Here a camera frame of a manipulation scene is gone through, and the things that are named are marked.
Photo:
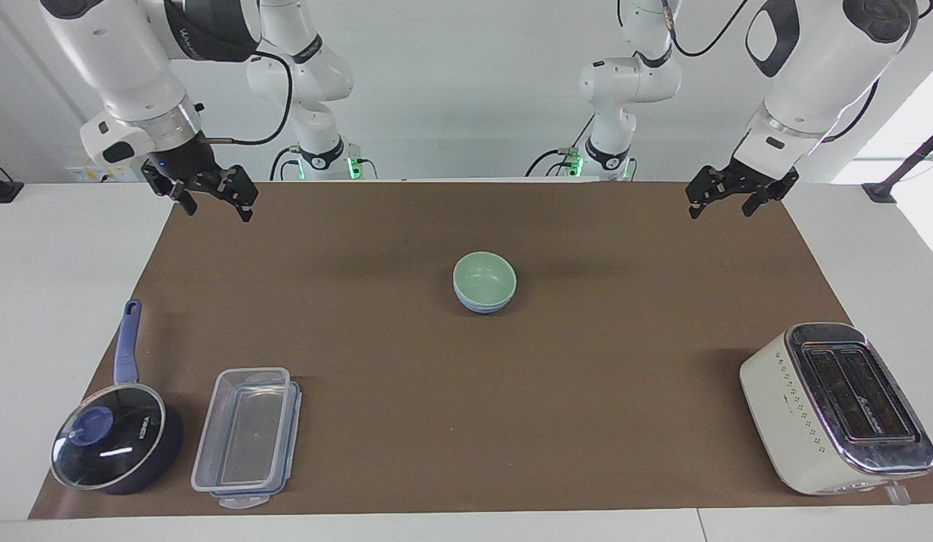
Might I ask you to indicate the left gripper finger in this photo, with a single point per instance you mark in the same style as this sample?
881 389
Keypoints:
773 188
711 187

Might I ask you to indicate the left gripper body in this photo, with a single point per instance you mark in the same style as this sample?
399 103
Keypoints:
748 175

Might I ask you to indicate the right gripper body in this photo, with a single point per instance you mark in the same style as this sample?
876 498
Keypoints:
189 159

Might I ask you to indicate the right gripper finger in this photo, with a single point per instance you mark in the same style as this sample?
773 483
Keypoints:
174 190
240 187

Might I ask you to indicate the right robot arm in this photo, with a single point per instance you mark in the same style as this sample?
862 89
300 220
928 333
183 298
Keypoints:
127 60

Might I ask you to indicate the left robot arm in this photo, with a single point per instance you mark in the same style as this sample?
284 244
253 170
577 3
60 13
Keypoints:
812 68

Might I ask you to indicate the green bowl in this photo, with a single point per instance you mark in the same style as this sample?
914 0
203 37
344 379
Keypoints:
483 277

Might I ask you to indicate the blue bowl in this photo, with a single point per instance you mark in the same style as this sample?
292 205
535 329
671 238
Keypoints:
481 309

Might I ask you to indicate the blue saucepan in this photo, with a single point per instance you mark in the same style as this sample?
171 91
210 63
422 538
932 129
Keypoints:
127 346

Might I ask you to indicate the cream and chrome toaster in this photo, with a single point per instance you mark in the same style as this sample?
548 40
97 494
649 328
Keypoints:
805 421

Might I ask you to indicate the clear lid with blue seal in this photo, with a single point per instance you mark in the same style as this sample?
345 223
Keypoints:
295 421

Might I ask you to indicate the clear plastic food container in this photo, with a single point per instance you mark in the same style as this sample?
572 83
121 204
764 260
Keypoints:
244 429

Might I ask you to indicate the glass lid with blue knob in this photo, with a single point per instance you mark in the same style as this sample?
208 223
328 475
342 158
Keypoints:
108 436

